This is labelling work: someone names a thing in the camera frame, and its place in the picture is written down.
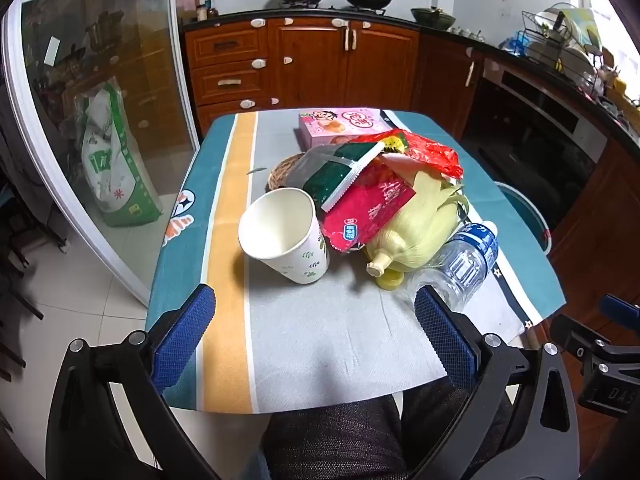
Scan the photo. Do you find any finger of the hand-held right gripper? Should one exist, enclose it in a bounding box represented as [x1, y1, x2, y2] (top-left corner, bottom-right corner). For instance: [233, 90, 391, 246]
[599, 294, 640, 320]
[549, 313, 613, 361]

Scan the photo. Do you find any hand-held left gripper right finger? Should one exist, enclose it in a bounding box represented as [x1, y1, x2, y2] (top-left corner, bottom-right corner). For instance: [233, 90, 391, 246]
[414, 285, 582, 480]

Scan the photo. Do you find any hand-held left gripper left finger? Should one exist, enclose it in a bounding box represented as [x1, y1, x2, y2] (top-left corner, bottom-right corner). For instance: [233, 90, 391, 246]
[46, 284, 217, 480]

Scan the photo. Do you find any clear plastic water bottle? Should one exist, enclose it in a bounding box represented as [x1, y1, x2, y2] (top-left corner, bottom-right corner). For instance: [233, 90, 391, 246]
[410, 220, 501, 313]

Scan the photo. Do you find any yellow round lid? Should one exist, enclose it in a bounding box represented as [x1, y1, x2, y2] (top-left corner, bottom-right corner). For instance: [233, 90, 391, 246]
[377, 267, 405, 291]

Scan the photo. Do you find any blue trash bin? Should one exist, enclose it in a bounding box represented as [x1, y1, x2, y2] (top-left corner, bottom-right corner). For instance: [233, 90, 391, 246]
[492, 182, 553, 256]

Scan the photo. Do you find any white paper cup leaf print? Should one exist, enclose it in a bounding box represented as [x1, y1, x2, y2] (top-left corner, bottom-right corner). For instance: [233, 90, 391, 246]
[237, 187, 331, 286]

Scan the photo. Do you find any red snack packet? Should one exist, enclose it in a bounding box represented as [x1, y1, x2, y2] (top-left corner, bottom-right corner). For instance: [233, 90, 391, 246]
[320, 162, 418, 253]

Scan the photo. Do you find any red plastic bag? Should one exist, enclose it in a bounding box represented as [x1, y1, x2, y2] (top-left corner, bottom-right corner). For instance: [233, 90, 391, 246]
[372, 129, 463, 181]

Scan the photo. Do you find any green snack packet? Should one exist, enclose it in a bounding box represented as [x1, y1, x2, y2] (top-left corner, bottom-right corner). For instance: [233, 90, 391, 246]
[287, 141, 386, 213]

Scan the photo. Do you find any pink cardboard box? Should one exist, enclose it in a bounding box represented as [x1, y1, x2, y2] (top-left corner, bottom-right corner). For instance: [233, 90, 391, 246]
[298, 107, 396, 153]

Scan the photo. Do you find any wooden panel cabinet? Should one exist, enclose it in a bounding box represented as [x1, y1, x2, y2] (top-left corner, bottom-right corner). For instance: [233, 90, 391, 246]
[550, 135, 640, 321]

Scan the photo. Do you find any striped teal tablecloth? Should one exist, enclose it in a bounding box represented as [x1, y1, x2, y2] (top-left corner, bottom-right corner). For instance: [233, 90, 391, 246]
[145, 109, 567, 415]

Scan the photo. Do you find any dark grey woven fabric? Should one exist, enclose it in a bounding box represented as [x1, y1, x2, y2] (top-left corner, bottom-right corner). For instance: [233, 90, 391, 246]
[260, 392, 516, 480]

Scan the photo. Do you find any green and white rice bag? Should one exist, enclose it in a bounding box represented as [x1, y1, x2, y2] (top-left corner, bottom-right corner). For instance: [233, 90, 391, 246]
[75, 82, 163, 228]

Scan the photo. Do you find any black built-in oven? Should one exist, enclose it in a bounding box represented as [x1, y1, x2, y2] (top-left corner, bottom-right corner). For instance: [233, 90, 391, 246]
[462, 60, 608, 221]

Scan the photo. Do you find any sliding glass door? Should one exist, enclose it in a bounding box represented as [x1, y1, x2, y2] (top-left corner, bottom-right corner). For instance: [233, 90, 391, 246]
[0, 0, 201, 306]

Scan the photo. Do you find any wooden kitchen drawer cabinet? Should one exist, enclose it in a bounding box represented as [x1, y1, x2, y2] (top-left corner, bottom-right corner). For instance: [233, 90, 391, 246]
[182, 15, 483, 136]

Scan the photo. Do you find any dark pot with lid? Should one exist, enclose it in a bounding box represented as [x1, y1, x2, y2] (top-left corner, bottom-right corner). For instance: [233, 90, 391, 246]
[411, 6, 457, 30]

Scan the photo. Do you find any gas stove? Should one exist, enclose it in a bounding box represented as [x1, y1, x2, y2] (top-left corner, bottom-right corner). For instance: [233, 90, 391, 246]
[279, 1, 388, 16]

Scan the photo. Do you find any wire dish rack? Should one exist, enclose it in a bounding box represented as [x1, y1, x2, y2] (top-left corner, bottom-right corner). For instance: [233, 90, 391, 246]
[517, 2, 606, 81]

